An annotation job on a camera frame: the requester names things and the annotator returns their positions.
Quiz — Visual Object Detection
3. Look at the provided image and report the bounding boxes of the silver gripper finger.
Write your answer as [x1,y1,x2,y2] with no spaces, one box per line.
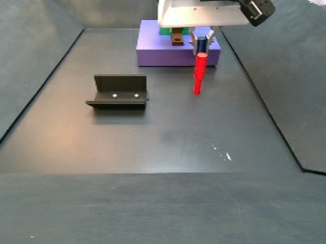
[188,31,197,55]
[205,29,215,51]

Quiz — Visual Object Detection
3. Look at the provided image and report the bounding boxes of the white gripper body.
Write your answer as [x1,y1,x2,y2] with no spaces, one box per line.
[157,0,248,28]

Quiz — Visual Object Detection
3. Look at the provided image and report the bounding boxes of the blue peg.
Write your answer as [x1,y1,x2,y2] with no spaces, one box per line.
[197,36,207,53]

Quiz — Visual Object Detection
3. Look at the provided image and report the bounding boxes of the purple board block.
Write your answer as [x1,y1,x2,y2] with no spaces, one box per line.
[134,19,221,68]

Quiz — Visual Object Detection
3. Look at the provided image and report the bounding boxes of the brown L-shaped block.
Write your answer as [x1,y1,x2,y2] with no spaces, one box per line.
[170,28,183,46]

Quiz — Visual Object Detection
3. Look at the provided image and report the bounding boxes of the green U-shaped block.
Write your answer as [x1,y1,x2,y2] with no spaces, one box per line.
[158,28,189,35]

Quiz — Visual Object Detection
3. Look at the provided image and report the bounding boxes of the red peg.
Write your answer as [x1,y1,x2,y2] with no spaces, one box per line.
[193,52,207,95]

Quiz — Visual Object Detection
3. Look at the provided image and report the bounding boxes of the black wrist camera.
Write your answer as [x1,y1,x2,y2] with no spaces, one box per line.
[237,0,275,27]

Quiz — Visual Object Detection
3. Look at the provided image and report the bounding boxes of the black angle bracket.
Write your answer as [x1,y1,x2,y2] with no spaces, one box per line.
[85,74,148,108]

